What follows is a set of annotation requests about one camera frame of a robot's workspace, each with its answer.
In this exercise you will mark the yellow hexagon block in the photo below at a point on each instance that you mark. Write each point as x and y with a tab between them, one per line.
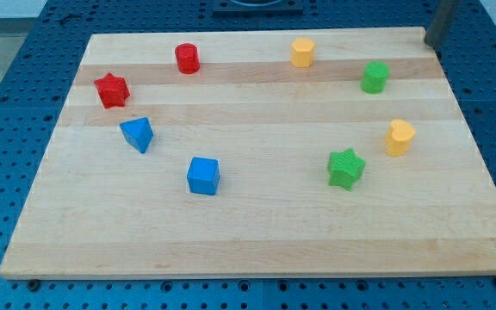
302	52

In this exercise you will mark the blue cube block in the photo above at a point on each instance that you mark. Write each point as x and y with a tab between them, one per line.
203	176

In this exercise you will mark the wooden board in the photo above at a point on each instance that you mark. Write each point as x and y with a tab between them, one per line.
99	209

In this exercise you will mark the green star block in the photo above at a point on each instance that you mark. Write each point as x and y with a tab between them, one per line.
345	168

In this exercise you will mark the blue triangle block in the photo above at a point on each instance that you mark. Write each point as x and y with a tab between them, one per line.
138	133

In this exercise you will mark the red cylinder block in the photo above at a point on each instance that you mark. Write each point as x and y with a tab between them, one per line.
187	58

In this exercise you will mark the green cylinder block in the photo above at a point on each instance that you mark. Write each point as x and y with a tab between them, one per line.
374	78

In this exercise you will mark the red star block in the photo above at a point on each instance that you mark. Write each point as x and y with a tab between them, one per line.
112	90

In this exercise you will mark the yellow heart block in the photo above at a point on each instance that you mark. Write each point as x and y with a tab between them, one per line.
399	137

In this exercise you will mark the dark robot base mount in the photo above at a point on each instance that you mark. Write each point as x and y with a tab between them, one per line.
231	7

